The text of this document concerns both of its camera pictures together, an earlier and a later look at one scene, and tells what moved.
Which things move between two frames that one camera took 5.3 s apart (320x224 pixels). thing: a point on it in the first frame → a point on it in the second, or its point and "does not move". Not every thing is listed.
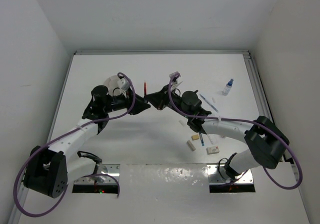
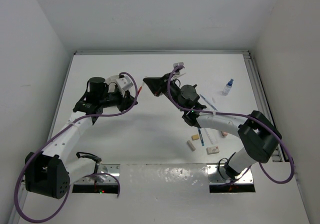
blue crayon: x=201 y=139 does not move
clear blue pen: x=209 y=104 does not move
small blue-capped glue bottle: x=228 y=87 does not move
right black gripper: x=159 y=99 → x=157 y=85
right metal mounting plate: x=220 y=181 does not move
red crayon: x=145 y=89 → x=139 y=90
